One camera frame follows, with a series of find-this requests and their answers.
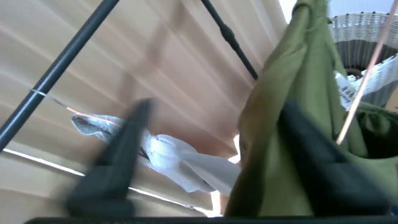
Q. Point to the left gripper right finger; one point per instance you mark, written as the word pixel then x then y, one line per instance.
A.
pixel 329 186

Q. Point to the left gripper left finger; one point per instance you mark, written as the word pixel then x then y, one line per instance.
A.
pixel 109 180

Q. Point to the pink clothes hanger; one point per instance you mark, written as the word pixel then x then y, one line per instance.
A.
pixel 90 116
pixel 367 74

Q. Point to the pale grey shorts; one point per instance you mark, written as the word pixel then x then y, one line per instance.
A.
pixel 186 161

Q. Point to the green garment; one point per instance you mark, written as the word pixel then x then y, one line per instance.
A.
pixel 280 77

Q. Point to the black clothes rack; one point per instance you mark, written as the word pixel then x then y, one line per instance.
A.
pixel 56 71

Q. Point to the white laundry basket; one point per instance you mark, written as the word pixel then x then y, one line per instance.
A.
pixel 357 31

